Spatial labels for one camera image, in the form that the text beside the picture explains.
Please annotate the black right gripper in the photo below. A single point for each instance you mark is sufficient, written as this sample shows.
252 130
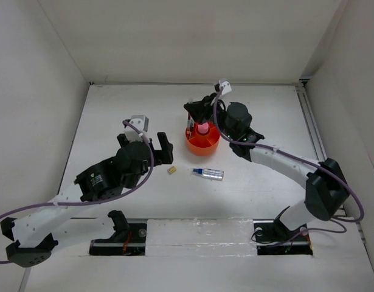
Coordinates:
199 110

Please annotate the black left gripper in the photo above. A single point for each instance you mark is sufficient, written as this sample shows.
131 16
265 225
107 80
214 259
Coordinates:
163 156

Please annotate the red pen refill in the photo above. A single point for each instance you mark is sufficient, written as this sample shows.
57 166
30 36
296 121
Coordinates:
191 121
188 120

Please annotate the pink cap glue bottle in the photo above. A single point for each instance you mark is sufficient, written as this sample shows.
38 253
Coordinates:
203 129

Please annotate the yellow deli eraser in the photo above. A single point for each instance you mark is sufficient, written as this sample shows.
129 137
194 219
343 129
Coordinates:
171 170

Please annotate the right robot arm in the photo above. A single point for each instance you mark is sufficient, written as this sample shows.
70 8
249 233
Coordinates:
323 181

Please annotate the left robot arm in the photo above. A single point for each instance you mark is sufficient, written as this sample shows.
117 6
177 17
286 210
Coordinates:
35 237

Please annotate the orange round divided organizer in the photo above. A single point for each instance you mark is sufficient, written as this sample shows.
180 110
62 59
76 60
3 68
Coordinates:
203 145

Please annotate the blue cap clear glue bottle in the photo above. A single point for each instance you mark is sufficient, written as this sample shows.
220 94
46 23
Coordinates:
210 174

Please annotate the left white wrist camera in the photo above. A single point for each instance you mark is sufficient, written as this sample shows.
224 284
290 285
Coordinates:
136 127

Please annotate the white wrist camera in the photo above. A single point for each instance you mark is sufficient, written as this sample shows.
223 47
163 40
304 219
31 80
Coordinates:
136 127
223 86

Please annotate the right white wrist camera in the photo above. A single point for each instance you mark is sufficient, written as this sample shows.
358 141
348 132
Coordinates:
223 86

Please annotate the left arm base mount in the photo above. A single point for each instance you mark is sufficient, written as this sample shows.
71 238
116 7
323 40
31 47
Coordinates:
128 239

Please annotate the aluminium rail right side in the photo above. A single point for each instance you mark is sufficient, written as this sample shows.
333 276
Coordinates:
309 119

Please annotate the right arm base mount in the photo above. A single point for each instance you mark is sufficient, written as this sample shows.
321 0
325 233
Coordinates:
272 238

